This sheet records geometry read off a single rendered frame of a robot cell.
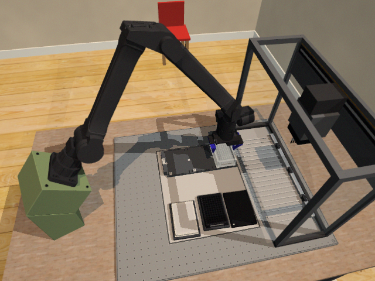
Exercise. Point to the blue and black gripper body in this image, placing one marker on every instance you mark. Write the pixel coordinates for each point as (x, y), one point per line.
(230, 138)

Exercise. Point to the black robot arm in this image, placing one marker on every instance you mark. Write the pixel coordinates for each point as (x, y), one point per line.
(135, 37)

